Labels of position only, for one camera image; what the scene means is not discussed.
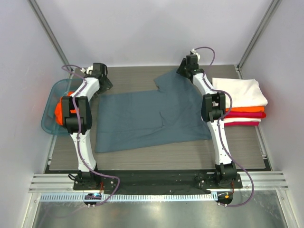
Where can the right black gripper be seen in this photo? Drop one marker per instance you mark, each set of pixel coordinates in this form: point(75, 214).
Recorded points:
point(181, 67)

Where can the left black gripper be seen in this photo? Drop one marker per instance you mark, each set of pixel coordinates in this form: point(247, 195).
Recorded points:
point(108, 85)

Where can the blue-grey t-shirt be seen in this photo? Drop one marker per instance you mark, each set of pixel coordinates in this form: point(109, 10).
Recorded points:
point(169, 114)

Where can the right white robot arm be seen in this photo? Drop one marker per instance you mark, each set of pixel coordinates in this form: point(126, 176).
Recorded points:
point(213, 110)

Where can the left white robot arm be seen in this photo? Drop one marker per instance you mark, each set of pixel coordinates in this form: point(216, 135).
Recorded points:
point(76, 117)

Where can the teal plastic basket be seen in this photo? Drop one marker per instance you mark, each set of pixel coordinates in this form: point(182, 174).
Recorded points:
point(59, 89)

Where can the orange t-shirt in basket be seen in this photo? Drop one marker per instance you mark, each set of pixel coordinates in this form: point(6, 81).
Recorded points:
point(58, 110)

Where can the white folded t-shirt top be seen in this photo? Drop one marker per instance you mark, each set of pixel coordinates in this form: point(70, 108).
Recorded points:
point(244, 93)

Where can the white folded t-shirt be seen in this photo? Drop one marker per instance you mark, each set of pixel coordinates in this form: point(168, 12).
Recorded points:
point(241, 119)
point(244, 93)

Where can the pink folded t-shirt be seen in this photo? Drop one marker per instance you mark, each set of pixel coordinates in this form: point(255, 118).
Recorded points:
point(259, 115)

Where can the white folded t-shirt lower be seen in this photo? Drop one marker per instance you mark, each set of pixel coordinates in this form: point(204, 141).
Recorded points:
point(241, 119)

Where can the magenta folded t-shirt bottom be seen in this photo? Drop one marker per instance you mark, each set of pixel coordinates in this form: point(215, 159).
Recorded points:
point(242, 124)

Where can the orange folded t-shirt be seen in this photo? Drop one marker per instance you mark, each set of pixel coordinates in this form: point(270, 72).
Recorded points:
point(254, 109)

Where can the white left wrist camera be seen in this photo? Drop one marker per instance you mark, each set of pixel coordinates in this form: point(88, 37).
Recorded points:
point(87, 71)

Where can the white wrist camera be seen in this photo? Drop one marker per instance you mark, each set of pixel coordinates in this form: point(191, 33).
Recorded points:
point(87, 71)
point(194, 52)

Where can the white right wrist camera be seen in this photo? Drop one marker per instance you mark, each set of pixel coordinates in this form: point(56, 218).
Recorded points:
point(194, 52)

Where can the right aluminium frame post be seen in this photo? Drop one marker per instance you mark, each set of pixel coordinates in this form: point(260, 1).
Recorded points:
point(259, 31)

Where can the aluminium frame post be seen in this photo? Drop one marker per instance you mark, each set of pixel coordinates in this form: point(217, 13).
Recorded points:
point(259, 31)
point(48, 30)

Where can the left aluminium frame post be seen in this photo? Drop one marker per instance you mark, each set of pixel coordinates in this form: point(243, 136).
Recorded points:
point(48, 30)

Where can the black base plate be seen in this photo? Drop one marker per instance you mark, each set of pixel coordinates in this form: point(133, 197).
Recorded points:
point(154, 181)

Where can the slotted cable duct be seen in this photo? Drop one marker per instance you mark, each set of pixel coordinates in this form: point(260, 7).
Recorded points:
point(95, 197)

